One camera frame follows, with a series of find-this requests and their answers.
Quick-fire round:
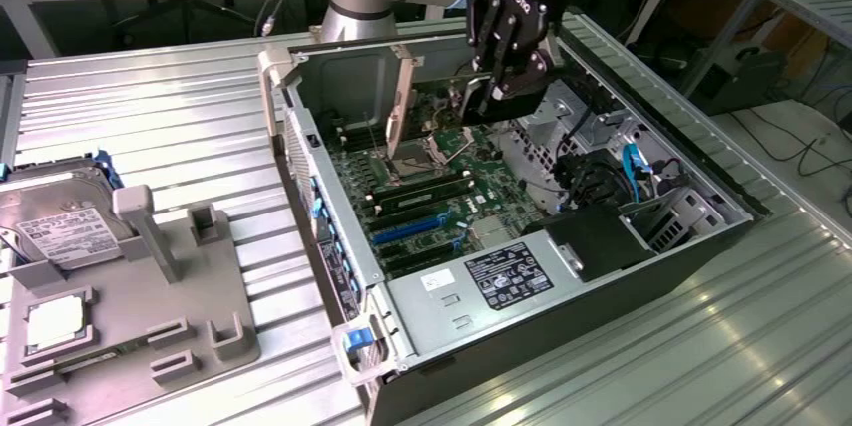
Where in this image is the silver disk bay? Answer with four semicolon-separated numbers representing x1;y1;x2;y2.
496;81;644;208

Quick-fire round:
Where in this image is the metal socket cover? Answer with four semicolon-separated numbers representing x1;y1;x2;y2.
425;124;477;161

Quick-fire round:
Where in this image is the green motherboard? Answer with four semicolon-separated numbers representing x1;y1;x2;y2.
325;111;553;280

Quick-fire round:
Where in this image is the open PC case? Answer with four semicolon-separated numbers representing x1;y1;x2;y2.
256;5;773;426

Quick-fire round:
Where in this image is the CPU socket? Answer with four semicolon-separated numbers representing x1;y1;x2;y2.
382;146;440;183

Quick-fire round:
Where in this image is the thin metal locking lever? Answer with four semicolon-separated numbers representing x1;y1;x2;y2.
362;108;386;154

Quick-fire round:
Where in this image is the dark installed RAM stick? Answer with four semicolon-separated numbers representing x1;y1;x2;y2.
380;181;470;212

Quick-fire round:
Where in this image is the silver chipset heatsink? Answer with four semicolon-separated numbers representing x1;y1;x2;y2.
468;220;517;247

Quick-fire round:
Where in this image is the black expansion slot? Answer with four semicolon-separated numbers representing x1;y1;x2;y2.
377;238;448;263
369;210;444;235
384;245;460;275

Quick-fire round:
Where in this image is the black plastic air shroud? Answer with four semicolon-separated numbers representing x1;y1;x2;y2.
521;206;657;283

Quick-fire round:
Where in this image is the blue expansion slot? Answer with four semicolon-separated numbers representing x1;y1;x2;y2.
370;217;448;246

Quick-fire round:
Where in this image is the silver perforated drive cage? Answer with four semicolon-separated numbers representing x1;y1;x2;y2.
617;186;757;255

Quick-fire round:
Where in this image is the metal slat side table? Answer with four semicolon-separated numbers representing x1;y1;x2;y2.
690;0;852;113

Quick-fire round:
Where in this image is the black office chair base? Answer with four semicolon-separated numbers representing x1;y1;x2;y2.
105;0;268;48

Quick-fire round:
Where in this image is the grey power supply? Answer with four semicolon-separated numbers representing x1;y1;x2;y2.
384;239;586;360

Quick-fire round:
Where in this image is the blue disk carrier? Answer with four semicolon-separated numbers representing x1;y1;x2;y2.
84;148;126;189

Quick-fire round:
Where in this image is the silver hard disk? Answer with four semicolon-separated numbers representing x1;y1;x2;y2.
0;166;138;270

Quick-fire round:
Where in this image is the grey parts rack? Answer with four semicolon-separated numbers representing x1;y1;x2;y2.
0;184;262;426

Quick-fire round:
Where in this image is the green RAM stick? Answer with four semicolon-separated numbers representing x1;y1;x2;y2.
52;335;152;377

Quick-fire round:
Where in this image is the silver CPU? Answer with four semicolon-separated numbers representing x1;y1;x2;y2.
22;298;94;347

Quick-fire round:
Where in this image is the black wire bundle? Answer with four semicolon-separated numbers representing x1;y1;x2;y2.
554;154;633;208

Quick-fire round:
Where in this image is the blue wire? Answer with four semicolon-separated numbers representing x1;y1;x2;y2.
621;143;652;206

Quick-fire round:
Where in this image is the black box with handle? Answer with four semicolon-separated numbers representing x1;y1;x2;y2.
688;44;790;117

